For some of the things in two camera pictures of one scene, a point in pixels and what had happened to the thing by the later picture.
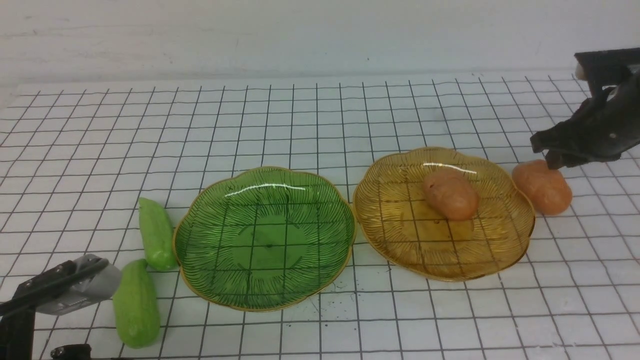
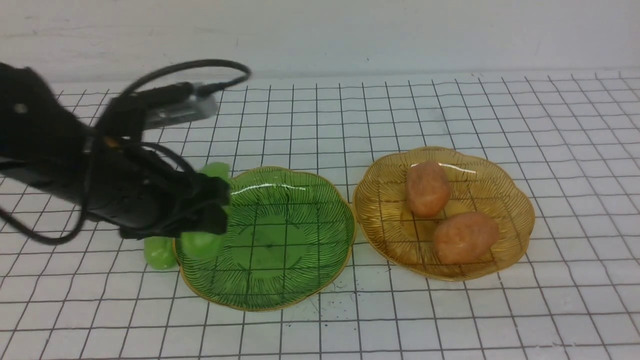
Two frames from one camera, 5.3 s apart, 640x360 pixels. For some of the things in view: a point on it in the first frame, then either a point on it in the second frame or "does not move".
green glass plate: x=266 y=239 does not move
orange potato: x=547 y=188 -> x=463 y=237
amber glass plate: x=393 y=220 does not move
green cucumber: x=158 y=235 does not move
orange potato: x=450 y=194 -> x=428 y=187
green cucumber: x=136 y=308 -> x=206 y=245
